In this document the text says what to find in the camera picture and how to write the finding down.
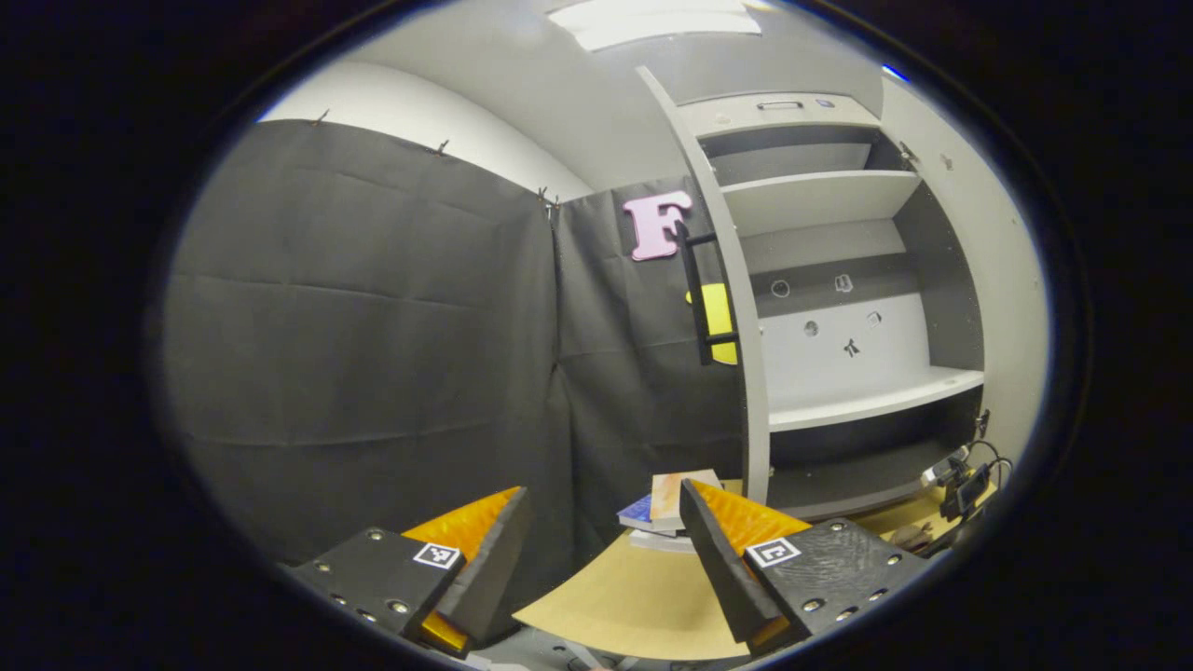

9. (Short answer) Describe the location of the grey cabinet door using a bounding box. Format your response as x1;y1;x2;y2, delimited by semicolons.
637;65;773;509
881;75;1049;467

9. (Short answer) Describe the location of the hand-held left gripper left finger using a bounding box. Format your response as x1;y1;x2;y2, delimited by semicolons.
284;486;534;658

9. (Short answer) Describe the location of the white book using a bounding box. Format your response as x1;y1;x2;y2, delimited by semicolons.
629;527;698;554

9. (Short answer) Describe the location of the black door handle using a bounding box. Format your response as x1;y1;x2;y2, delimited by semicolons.
676;222;742;366

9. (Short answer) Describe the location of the grey cabinet drawer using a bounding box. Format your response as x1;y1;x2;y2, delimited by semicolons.
676;91;882;139

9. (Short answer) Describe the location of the large ceiling light panel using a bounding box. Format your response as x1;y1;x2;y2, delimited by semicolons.
545;0;763;52

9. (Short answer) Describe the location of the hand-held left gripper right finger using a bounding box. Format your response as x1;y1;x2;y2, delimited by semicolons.
679;479;933;658

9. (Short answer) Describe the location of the grey shoe cabinet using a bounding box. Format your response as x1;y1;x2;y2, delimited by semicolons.
671;91;986;523

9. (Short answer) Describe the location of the tan book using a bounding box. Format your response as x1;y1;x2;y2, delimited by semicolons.
650;469;723;532

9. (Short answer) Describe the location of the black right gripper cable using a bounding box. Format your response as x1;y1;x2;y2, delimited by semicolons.
967;438;1015;490

